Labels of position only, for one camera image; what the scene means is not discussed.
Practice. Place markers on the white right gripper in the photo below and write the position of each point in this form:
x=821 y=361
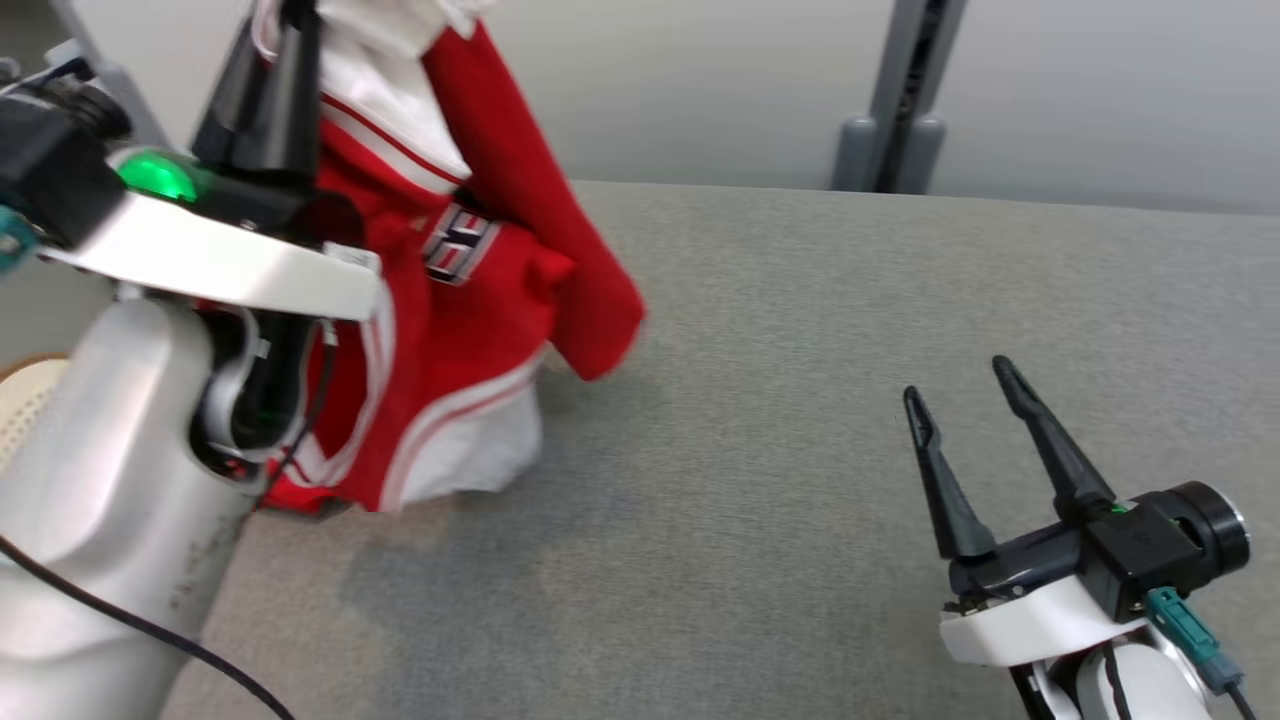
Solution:
x=1010 y=625

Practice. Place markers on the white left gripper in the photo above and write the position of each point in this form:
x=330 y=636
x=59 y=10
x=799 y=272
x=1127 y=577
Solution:
x=230 y=265

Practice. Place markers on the red shirt with white sleeves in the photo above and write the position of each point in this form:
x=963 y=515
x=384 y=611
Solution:
x=480 y=330

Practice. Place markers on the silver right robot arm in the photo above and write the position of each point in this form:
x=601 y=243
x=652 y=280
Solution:
x=1150 y=685

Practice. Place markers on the white perforated laundry basket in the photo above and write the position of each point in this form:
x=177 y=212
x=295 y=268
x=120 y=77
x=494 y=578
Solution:
x=25 y=410

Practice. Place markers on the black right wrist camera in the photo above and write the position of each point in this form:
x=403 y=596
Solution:
x=1140 y=550

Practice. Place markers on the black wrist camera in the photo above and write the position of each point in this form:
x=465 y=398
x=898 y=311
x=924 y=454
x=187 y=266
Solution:
x=50 y=160
x=1140 y=550

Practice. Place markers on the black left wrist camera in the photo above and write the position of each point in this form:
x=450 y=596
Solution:
x=50 y=160

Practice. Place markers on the grey cylindrical post foot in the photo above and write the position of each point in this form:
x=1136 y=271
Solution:
x=855 y=155
x=925 y=155

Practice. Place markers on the grey partition post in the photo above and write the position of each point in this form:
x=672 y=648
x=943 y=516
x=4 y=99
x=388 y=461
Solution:
x=905 y=60

